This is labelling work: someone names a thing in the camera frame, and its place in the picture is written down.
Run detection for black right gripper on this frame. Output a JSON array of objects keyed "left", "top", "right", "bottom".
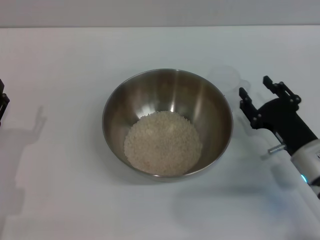
[{"left": 238, "top": 75, "right": 320, "bottom": 158}]

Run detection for clear plastic measuring cup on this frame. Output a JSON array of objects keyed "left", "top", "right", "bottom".
[{"left": 207, "top": 64, "right": 252, "bottom": 99}]

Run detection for stainless steel mixing bowl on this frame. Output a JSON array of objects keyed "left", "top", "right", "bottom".
[{"left": 101, "top": 68, "right": 234, "bottom": 183}]

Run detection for white rice grains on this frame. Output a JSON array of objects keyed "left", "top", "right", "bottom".
[{"left": 123, "top": 110, "right": 204, "bottom": 176}]

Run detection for silver bolt on gripper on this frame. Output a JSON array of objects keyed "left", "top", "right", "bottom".
[{"left": 267, "top": 145, "right": 287, "bottom": 154}]

